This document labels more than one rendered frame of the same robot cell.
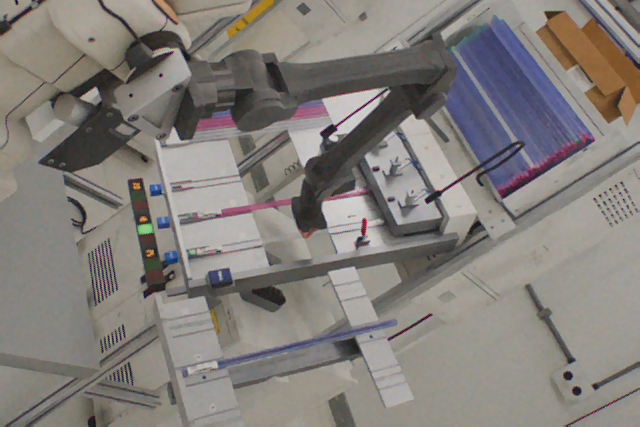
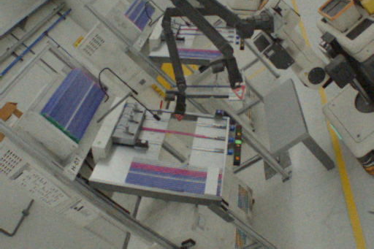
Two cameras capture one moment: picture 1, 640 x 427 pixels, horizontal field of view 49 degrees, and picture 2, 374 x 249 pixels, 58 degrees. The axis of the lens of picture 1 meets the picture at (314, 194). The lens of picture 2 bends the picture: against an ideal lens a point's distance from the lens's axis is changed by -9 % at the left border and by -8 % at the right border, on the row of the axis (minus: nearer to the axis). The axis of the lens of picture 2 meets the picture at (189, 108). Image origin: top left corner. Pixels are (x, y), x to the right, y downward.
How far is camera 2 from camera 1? 2.82 m
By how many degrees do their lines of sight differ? 90
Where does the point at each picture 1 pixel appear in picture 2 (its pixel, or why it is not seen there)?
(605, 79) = (9, 108)
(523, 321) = (33, 221)
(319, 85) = not seen: hidden behind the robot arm
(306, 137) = (150, 155)
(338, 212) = (160, 125)
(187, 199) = (218, 145)
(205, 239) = (217, 131)
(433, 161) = (112, 115)
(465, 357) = (61, 238)
